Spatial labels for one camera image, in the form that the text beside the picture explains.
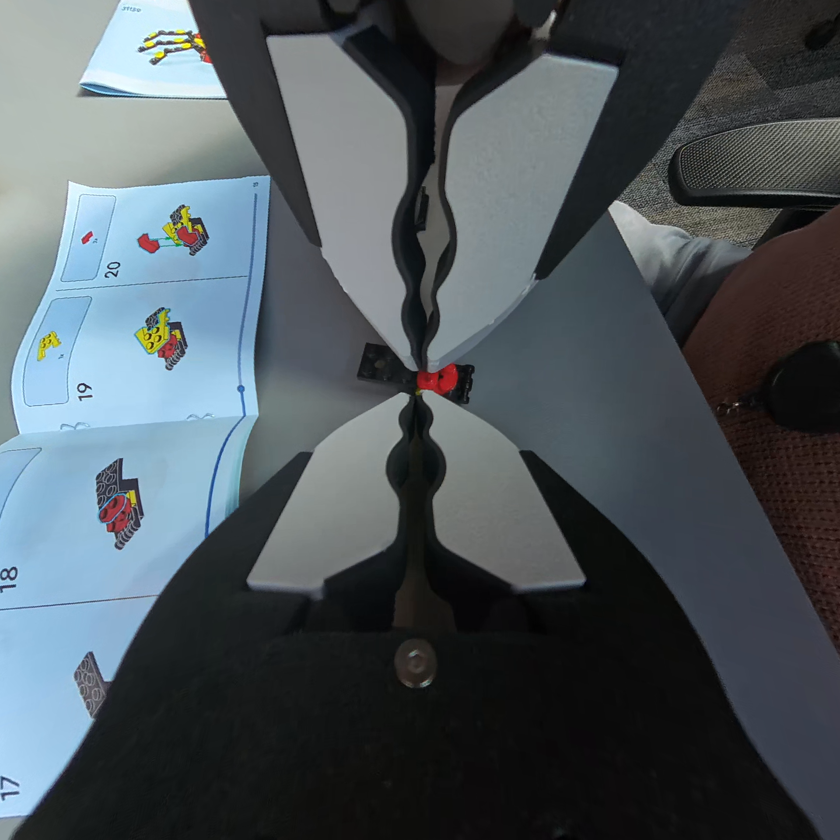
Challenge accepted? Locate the black round badge reel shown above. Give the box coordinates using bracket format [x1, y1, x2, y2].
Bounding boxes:
[715, 341, 840, 431]

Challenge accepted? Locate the open blue instruction booklet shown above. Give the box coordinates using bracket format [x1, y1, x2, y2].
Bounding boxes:
[0, 176, 271, 818]

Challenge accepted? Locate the grey cloth garment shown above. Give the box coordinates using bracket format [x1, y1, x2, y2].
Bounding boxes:
[609, 200, 752, 345]

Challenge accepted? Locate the grey desk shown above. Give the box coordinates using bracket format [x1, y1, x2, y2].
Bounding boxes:
[0, 0, 824, 840]

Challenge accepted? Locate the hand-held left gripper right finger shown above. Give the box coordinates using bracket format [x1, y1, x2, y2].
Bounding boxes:
[419, 392, 586, 595]

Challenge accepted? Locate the small closed blue booklet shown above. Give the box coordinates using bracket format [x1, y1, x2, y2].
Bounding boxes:
[79, 0, 228, 100]

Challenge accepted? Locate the black and red toy brick model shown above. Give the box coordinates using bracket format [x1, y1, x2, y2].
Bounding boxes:
[357, 341, 476, 404]

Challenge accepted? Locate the black mesh office chair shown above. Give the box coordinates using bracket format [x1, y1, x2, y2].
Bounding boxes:
[668, 118, 840, 250]

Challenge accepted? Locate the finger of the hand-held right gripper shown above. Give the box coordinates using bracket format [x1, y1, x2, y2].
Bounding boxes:
[266, 28, 437, 372]
[425, 52, 622, 370]

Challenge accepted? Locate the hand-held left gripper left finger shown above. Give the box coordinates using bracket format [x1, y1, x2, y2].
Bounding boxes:
[246, 392, 418, 599]

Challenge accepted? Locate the reddish-brown knit sweater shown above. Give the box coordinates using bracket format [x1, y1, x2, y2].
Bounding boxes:
[682, 203, 840, 654]

